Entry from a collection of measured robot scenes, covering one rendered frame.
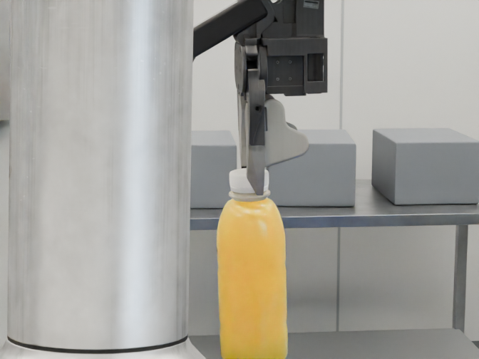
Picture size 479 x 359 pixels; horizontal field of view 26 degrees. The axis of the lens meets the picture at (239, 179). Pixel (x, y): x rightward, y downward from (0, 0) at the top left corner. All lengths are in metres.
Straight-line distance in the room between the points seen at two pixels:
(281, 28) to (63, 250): 0.57
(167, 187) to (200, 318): 3.92
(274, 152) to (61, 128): 0.55
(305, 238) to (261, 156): 3.37
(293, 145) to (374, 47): 3.31
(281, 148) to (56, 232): 0.55
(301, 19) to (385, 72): 3.32
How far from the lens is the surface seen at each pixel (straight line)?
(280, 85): 0.99
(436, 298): 4.53
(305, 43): 0.98
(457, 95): 4.40
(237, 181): 1.01
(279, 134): 0.99
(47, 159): 0.46
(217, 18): 0.98
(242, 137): 1.04
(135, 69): 0.46
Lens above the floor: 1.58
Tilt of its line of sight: 10 degrees down
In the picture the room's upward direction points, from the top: straight up
